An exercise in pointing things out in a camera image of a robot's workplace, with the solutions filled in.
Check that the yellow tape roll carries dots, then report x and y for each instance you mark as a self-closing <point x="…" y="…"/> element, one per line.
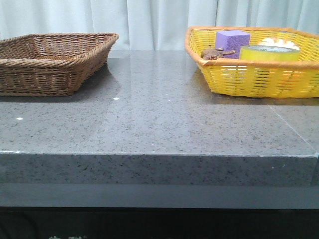
<point x="268" y="53"/>

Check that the brown toy lizard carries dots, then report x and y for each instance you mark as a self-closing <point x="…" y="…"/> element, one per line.
<point x="211" y="53"/>

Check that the white curtain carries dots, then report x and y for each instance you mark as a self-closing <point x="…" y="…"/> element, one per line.
<point x="151" y="24"/>

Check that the purple foam block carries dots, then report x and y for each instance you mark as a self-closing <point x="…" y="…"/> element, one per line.
<point x="232" y="40"/>

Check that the brown wicker basket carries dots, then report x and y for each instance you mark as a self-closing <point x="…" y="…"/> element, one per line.
<point x="51" y="64"/>

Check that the yellow woven basket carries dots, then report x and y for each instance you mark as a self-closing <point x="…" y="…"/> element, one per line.
<point x="258" y="79"/>

